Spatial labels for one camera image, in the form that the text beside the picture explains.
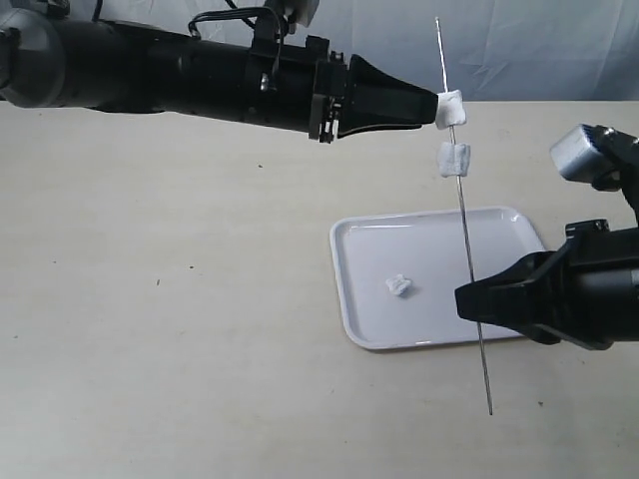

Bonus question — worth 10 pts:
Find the white plastic tray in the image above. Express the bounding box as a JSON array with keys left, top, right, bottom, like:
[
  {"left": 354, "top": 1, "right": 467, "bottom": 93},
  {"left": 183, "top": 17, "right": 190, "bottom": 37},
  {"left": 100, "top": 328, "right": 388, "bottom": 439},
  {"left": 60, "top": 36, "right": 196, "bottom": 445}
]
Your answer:
[{"left": 329, "top": 207, "right": 544, "bottom": 351}]

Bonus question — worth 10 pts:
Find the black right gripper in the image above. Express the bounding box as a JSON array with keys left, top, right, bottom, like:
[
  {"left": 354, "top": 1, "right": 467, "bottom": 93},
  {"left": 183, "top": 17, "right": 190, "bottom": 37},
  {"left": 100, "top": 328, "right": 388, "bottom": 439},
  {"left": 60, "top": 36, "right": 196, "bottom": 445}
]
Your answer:
[{"left": 454, "top": 219, "right": 629, "bottom": 350}]

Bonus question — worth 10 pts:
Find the pale blue backdrop curtain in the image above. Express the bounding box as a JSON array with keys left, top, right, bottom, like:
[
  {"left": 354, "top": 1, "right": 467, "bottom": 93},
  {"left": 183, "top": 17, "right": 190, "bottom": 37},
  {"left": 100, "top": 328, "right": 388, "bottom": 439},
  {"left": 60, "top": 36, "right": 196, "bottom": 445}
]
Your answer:
[{"left": 64, "top": 0, "right": 639, "bottom": 104}]

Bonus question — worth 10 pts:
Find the white foam cube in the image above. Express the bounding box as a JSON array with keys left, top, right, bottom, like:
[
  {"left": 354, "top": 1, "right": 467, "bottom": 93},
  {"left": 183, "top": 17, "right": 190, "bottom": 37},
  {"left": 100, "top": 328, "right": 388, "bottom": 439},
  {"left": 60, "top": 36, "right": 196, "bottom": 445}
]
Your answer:
[
  {"left": 385, "top": 274, "right": 412, "bottom": 297},
  {"left": 435, "top": 90, "right": 467, "bottom": 131},
  {"left": 436, "top": 142, "right": 471, "bottom": 178}
]

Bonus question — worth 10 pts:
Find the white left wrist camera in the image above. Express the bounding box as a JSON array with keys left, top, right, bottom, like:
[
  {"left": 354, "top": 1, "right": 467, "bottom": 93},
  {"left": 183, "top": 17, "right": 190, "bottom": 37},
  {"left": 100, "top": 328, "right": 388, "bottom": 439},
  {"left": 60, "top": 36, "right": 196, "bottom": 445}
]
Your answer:
[{"left": 264, "top": 0, "right": 320, "bottom": 28}]

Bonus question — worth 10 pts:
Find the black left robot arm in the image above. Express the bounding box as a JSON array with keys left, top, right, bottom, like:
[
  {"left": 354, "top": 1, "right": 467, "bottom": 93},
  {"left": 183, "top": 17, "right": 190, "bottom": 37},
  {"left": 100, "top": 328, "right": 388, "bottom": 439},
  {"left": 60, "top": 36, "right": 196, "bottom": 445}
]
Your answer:
[{"left": 1, "top": 1, "right": 438, "bottom": 143}]

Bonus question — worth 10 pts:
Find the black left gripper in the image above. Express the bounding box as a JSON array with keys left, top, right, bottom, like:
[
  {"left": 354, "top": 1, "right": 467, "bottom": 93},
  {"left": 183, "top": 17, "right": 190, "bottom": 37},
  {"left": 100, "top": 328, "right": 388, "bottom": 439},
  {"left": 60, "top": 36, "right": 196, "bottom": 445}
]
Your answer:
[{"left": 307, "top": 36, "right": 438, "bottom": 144}]

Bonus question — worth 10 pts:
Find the thin metal skewer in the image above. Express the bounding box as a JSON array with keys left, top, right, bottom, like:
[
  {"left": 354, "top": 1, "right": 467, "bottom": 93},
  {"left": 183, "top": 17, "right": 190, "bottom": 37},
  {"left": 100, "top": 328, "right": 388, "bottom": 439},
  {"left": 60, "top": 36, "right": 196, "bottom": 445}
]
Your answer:
[{"left": 434, "top": 16, "right": 494, "bottom": 416}]

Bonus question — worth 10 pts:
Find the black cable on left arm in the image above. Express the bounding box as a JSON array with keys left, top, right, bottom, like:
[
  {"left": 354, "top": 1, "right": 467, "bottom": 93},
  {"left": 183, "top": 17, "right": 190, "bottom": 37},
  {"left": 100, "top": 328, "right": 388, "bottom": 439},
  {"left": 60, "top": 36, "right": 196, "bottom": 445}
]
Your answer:
[{"left": 188, "top": 0, "right": 296, "bottom": 94}]

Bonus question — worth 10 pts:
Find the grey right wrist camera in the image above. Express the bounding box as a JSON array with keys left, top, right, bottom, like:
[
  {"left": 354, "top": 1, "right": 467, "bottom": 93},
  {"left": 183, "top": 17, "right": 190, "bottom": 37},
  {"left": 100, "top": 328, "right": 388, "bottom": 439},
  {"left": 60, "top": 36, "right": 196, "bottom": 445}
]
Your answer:
[{"left": 550, "top": 124, "right": 612, "bottom": 184}]

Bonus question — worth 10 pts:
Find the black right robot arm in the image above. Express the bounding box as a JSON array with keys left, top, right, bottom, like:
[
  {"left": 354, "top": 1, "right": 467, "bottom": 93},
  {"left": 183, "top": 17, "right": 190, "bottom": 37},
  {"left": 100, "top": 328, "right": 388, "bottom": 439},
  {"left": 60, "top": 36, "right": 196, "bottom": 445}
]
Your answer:
[{"left": 454, "top": 124, "right": 638, "bottom": 350}]

